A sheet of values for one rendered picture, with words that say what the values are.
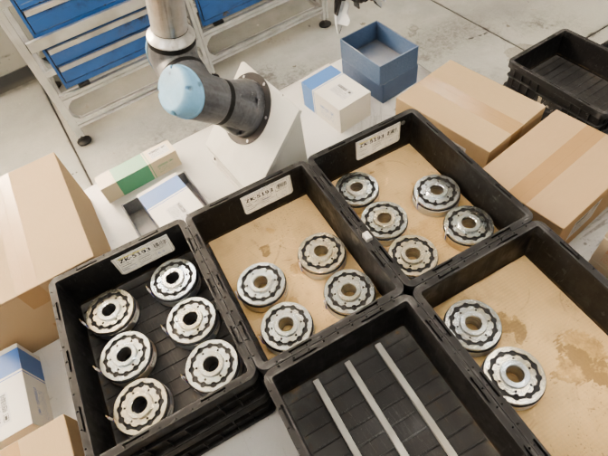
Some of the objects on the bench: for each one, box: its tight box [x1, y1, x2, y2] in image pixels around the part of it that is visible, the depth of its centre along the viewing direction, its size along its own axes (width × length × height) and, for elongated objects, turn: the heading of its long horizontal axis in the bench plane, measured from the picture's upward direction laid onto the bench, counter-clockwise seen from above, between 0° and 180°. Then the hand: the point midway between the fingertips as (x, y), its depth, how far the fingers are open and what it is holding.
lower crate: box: [162, 371, 276, 456], centre depth 101 cm, size 40×30×12 cm
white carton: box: [137, 173, 204, 228], centre depth 126 cm, size 20×12×9 cm, turn 42°
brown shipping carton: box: [483, 109, 608, 243], centre depth 113 cm, size 30×22×16 cm
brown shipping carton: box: [395, 60, 546, 168], centre depth 128 cm, size 30×22×16 cm
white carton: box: [299, 63, 371, 133], centre depth 147 cm, size 20×12×9 cm, turn 42°
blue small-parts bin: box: [342, 59, 418, 103], centre depth 154 cm, size 20×15×7 cm
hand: (358, 20), depth 135 cm, fingers open, 14 cm apart
